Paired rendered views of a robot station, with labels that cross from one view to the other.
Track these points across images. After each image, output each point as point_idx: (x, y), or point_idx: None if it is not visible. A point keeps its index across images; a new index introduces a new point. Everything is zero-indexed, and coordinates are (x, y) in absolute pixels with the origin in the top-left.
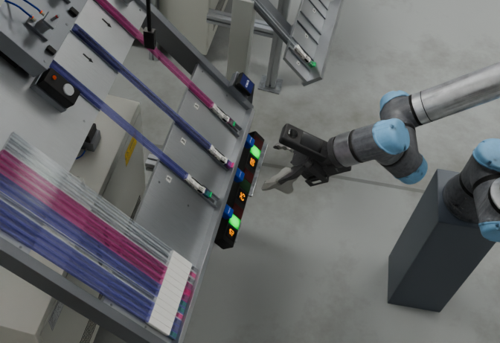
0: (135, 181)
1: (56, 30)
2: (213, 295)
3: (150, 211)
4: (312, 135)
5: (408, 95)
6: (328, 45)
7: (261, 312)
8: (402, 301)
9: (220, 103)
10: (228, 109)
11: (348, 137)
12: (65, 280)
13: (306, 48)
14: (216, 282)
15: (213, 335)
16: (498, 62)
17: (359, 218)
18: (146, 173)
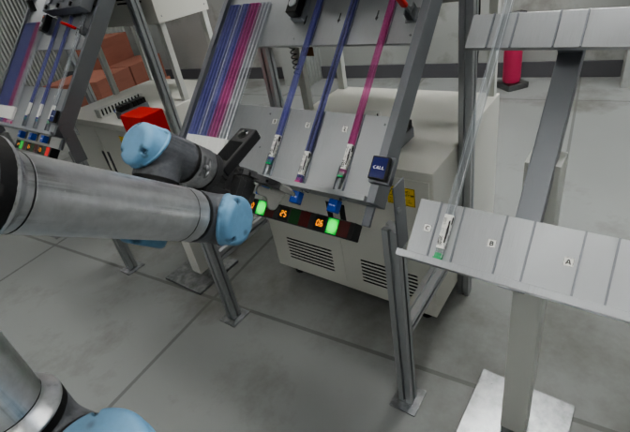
0: (407, 245)
1: None
2: (334, 370)
3: (249, 113)
4: (235, 150)
5: (219, 210)
6: (469, 267)
7: (301, 409)
8: None
9: (360, 158)
10: (359, 170)
11: (213, 171)
12: (203, 68)
13: (465, 246)
14: (347, 375)
15: (296, 363)
16: (72, 168)
17: None
18: (491, 335)
